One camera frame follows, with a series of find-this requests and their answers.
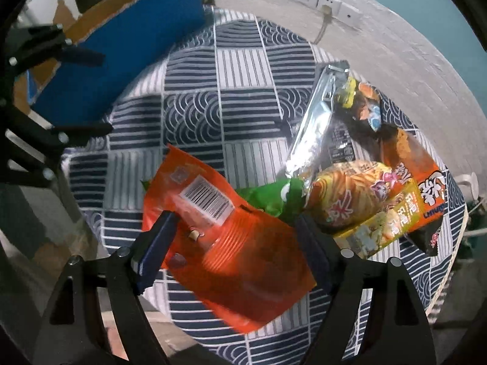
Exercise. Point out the green snack packet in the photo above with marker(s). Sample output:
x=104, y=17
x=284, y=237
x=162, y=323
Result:
x=274, y=197

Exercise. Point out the teal object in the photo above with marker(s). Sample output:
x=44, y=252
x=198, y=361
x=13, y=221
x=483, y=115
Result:
x=473, y=232

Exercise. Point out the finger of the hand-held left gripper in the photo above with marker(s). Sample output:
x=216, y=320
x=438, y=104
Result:
x=76, y=133
x=57, y=45

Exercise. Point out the blue white patterned tablecloth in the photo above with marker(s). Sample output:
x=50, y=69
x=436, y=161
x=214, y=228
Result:
x=243, y=64

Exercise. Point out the flat cardboard sheet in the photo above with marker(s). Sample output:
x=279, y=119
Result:
x=64, y=17

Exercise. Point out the yellow noodle snack packet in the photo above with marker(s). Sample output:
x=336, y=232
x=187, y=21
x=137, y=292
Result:
x=342, y=197

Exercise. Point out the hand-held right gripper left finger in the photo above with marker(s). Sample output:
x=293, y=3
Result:
x=159, y=235

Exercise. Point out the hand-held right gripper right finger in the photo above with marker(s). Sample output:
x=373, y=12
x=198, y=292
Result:
x=315, y=245

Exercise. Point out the orange snack packet with barcode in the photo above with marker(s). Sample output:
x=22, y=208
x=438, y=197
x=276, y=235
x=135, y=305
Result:
x=236, y=258

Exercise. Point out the orange and black chip packet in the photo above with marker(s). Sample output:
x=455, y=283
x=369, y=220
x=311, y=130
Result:
x=403, y=152

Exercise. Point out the silver foil snack packet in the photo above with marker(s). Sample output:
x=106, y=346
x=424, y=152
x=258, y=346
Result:
x=315, y=121

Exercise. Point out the blue cardboard box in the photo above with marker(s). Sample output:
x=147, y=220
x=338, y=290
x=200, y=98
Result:
x=125, y=45

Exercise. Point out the white kettle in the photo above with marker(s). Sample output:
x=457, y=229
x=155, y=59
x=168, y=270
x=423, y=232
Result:
x=466, y=180

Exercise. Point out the yellow popcorn packet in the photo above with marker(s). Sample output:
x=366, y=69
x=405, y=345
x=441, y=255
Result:
x=373, y=235

